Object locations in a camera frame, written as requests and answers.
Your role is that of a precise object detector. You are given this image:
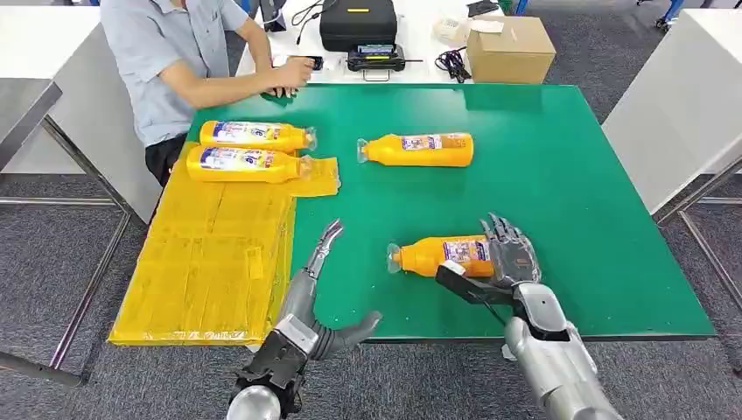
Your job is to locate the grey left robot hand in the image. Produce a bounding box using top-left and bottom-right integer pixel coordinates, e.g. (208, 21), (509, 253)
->
(276, 219), (384, 361)

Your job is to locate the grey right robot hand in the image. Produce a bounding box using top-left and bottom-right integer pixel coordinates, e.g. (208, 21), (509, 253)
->
(479, 213), (543, 290)

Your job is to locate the orange drink bottle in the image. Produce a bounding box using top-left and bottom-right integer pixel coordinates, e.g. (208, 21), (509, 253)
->
(356, 132), (475, 169)
(199, 120), (319, 154)
(185, 144), (314, 185)
(386, 234), (497, 278)

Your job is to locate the green table mat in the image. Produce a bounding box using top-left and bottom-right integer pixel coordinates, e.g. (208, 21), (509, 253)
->
(185, 83), (718, 343)

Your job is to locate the yellow plastic sheet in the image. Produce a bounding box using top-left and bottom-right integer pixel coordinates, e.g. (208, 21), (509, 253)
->
(108, 142), (342, 347)

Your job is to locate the brown cardboard box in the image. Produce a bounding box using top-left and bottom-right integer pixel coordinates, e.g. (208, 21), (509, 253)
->
(465, 15), (557, 85)

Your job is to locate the white table with equipment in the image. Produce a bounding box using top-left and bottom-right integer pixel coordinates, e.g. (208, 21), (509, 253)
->
(236, 0), (526, 87)

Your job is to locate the black handheld controller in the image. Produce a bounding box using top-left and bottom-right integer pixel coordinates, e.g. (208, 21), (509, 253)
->
(346, 43), (424, 82)

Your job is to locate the black pouch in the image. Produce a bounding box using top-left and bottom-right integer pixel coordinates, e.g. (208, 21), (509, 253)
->
(466, 0), (501, 18)

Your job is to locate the person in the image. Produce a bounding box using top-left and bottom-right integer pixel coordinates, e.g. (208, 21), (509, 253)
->
(99, 0), (317, 188)

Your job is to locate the black carrying case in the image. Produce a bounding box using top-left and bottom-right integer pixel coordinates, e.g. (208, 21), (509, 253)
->
(318, 0), (399, 53)

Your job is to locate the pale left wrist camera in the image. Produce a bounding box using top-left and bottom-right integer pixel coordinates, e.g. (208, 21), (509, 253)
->
(272, 314), (320, 356)

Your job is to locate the coiled black cable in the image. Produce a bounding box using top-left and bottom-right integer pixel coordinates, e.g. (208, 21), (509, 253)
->
(434, 47), (473, 84)

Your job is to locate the white table with metal frame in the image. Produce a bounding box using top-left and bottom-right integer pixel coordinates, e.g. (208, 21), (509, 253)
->
(0, 5), (165, 389)
(601, 8), (742, 314)

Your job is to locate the thin black cable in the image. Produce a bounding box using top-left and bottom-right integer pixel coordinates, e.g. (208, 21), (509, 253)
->
(290, 0), (327, 46)

